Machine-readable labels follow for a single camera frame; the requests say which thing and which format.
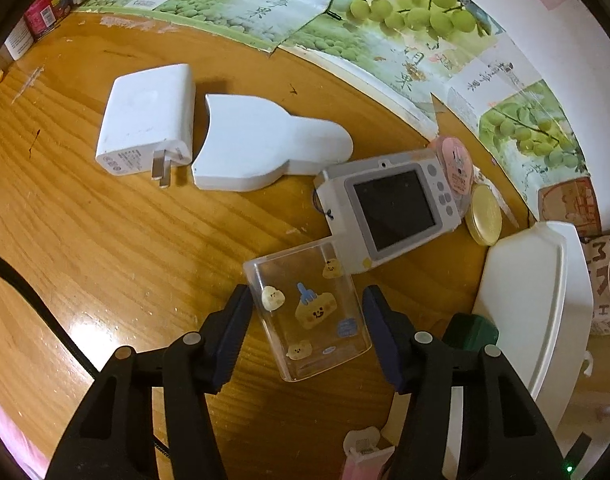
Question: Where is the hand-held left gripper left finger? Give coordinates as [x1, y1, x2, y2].
[45, 284, 254, 480]

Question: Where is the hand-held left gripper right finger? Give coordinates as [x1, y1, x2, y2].
[362, 284, 570, 480]

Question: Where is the clear sticker box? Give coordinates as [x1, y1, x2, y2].
[243, 239, 374, 383]

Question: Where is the green small box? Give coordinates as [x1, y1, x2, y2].
[442, 312, 500, 361]

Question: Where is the pink stick dispenser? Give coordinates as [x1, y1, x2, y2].
[342, 426, 396, 480]

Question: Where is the white digital camera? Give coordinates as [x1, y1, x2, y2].
[313, 149, 460, 275]

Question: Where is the white plastic bin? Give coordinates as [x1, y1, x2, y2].
[435, 221, 596, 466]

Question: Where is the gold round tin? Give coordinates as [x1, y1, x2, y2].
[465, 183, 504, 247]

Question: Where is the white bottle-shaped case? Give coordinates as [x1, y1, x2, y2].
[191, 92, 354, 193]

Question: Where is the white charger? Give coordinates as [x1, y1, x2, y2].
[96, 63, 194, 190]

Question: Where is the letter-print fabric bag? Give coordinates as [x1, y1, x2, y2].
[582, 227, 610, 337]

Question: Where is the brown cardboard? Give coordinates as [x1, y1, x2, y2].
[537, 177, 602, 241]

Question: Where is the pink cloth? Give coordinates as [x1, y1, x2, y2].
[0, 390, 36, 480]

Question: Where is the grape print cardboard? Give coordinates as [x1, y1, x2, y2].
[77, 0, 353, 56]
[277, 0, 593, 201]

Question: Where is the white spray bottle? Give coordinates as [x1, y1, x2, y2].
[5, 20, 36, 62]

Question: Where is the pink can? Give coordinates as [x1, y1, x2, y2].
[24, 0, 74, 42]

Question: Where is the black cable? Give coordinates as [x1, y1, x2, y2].
[0, 247, 102, 377]

